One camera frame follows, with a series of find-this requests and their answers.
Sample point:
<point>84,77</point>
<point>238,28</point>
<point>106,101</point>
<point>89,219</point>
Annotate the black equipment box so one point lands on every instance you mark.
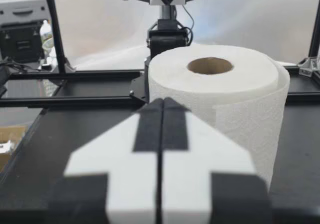
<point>21,41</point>

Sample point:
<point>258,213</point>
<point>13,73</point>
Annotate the black frame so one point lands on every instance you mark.
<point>75,75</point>

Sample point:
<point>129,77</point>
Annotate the cardboard box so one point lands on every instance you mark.
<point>11,139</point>

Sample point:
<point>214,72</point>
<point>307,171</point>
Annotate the grey plastic case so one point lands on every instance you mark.
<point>21,9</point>

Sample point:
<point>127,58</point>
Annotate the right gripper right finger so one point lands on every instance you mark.
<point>200,164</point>

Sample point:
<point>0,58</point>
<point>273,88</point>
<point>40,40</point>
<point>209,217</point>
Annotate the white plastic bottle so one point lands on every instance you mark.
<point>46,37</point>

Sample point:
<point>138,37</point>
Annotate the white paper towel roll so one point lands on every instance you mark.
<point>240,114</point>

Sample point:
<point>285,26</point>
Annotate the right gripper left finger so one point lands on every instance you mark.
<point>120,164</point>

